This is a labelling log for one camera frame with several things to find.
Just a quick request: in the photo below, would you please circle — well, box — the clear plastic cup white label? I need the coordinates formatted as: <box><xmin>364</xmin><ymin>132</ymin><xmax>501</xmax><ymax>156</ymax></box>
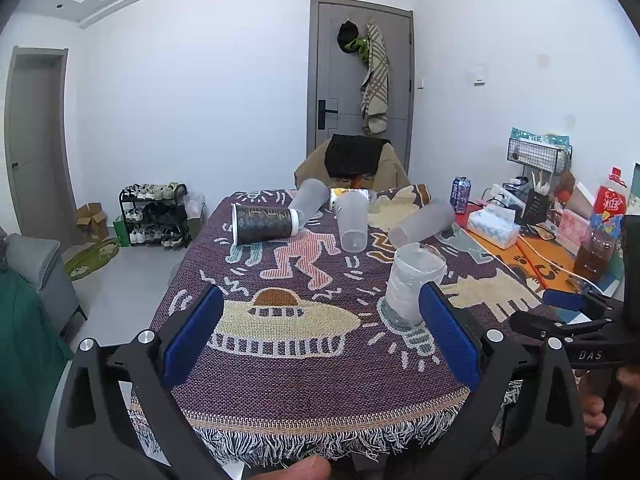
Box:
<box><xmin>385</xmin><ymin>243</ymin><xmax>447</xmax><ymax>324</ymax></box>

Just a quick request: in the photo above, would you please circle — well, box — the large frosted plastic cup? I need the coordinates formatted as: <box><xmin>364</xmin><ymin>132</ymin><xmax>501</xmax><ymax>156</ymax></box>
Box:
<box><xmin>387</xmin><ymin>200</ymin><xmax>454</xmax><ymax>249</ymax></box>

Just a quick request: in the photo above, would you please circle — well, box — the dark patterned paper cup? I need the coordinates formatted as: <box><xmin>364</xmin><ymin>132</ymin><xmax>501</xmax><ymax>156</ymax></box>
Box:
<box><xmin>232</xmin><ymin>204</ymin><xmax>299</xmax><ymax>246</ymax></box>

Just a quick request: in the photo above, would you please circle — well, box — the frosted plastic cup middle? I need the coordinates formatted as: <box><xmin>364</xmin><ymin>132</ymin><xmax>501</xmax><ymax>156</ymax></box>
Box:
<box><xmin>335</xmin><ymin>195</ymin><xmax>370</xmax><ymax>254</ymax></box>

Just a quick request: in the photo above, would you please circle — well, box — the frosted plastic cup far left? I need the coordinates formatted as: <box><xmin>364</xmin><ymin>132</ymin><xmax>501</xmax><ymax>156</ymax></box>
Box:
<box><xmin>288</xmin><ymin>178</ymin><xmax>330</xmax><ymax>228</ymax></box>

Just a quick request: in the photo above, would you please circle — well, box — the person's right hand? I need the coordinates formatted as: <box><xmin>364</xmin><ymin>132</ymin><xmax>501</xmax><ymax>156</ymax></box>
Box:
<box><xmin>572</xmin><ymin>364</ymin><xmax>640</xmax><ymax>437</ymax></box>

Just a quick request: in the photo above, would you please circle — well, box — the person's left hand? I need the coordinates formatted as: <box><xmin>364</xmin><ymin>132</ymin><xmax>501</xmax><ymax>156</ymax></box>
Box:
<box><xmin>252</xmin><ymin>455</ymin><xmax>332</xmax><ymax>480</ymax></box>

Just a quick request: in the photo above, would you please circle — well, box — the orange cat desk mat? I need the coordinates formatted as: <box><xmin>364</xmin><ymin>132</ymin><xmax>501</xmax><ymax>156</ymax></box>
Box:
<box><xmin>456</xmin><ymin>204</ymin><xmax>593</xmax><ymax>295</ymax></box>

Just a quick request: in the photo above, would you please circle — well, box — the brown transparent drawer box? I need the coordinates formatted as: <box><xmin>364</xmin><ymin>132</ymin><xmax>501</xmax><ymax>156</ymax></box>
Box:
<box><xmin>574</xmin><ymin>228</ymin><xmax>616</xmax><ymax>283</ymax></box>

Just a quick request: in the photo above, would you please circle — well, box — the pink floral box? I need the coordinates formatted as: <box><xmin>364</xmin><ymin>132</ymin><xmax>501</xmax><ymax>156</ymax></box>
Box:
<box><xmin>555</xmin><ymin>209</ymin><xmax>589</xmax><ymax>256</ymax></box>

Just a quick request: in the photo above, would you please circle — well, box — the black utensil holder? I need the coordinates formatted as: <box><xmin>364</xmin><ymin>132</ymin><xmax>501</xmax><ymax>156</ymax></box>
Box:
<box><xmin>520</xmin><ymin>190</ymin><xmax>549</xmax><ymax>226</ymax></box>

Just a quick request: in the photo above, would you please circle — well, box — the red label bottle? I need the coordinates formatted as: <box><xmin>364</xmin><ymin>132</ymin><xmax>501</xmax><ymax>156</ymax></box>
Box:
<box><xmin>590</xmin><ymin>167</ymin><xmax>628</xmax><ymax>240</ymax></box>

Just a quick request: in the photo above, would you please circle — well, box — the white tissue box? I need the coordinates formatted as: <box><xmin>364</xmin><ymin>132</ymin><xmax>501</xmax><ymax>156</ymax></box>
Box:
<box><xmin>466</xmin><ymin>206</ymin><xmax>520</xmax><ymax>249</ymax></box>

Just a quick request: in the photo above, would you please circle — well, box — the white power strip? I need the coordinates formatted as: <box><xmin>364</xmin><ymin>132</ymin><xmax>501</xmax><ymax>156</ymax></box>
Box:
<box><xmin>482</xmin><ymin>184</ymin><xmax>526</xmax><ymax>210</ymax></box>

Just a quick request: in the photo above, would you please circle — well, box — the green round floor mat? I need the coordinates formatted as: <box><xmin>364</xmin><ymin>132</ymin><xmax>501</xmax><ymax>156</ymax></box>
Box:
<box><xmin>64</xmin><ymin>237</ymin><xmax>120</xmax><ymax>281</ymax></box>

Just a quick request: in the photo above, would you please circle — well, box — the black shoe rack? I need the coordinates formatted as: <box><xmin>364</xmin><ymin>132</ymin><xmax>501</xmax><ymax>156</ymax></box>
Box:
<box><xmin>118</xmin><ymin>182</ymin><xmax>192</xmax><ymax>249</ymax></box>

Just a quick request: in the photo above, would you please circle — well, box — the purple patterned woven blanket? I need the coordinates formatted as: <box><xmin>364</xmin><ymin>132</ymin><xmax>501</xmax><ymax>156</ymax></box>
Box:
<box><xmin>127</xmin><ymin>183</ymin><xmax>561</xmax><ymax>466</ymax></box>

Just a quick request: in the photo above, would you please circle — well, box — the purple drink can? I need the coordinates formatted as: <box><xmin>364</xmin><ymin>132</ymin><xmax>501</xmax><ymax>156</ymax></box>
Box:
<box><xmin>450</xmin><ymin>177</ymin><xmax>471</xmax><ymax>214</ymax></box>

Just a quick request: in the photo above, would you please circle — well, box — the green cloth on sofa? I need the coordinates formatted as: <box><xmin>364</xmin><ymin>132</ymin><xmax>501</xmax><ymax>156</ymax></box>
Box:
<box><xmin>1</xmin><ymin>269</ymin><xmax>73</xmax><ymax>455</ymax></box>

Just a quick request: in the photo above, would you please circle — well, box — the cardboard box on floor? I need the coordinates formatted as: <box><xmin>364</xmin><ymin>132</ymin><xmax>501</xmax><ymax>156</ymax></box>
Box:
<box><xmin>76</xmin><ymin>203</ymin><xmax>107</xmax><ymax>242</ymax></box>

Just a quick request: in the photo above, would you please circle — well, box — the grey sofa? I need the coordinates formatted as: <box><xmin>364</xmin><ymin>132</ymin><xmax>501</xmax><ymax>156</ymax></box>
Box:
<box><xmin>1</xmin><ymin>231</ymin><xmax>88</xmax><ymax>336</ymax></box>

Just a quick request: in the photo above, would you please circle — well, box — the small clear jar silver label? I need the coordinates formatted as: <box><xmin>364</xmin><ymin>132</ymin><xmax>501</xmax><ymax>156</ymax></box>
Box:
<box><xmin>329</xmin><ymin>188</ymin><xmax>376</xmax><ymax>210</ymax></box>

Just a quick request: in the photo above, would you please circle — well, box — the grey side door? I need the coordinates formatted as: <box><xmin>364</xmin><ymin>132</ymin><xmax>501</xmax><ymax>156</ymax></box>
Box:
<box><xmin>4</xmin><ymin>47</ymin><xmax>80</xmax><ymax>250</ymax></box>

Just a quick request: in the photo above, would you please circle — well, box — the black garment on chair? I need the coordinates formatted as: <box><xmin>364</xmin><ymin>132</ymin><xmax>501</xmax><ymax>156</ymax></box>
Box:
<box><xmin>324</xmin><ymin>134</ymin><xmax>390</xmax><ymax>180</ymax></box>

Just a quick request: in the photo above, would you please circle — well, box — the plaid scarf on door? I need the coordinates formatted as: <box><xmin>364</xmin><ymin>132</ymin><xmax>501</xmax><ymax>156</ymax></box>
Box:
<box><xmin>360</xmin><ymin>20</ymin><xmax>390</xmax><ymax>136</ymax></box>

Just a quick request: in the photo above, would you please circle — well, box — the grey entrance door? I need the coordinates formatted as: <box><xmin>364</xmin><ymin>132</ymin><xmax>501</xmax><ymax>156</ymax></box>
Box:
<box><xmin>306</xmin><ymin>0</ymin><xmax>414</xmax><ymax>168</ymax></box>

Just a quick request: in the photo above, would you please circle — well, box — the black hat on door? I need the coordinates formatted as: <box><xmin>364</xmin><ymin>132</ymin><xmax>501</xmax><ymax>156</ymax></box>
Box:
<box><xmin>336</xmin><ymin>20</ymin><xmax>359</xmax><ymax>53</ymax></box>

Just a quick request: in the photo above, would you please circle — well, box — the white cable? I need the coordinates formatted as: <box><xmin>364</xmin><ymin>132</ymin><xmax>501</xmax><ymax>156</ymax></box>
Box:
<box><xmin>479</xmin><ymin>186</ymin><xmax>609</xmax><ymax>296</ymax></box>

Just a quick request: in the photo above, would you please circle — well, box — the black wire basket shelf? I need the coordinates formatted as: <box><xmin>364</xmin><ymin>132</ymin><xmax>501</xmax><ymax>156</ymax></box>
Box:
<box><xmin>506</xmin><ymin>138</ymin><xmax>573</xmax><ymax>174</ymax></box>

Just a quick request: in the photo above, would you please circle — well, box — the white wall switch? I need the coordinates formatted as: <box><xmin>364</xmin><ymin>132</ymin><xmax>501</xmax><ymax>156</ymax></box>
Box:
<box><xmin>470</xmin><ymin>66</ymin><xmax>486</xmax><ymax>87</ymax></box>

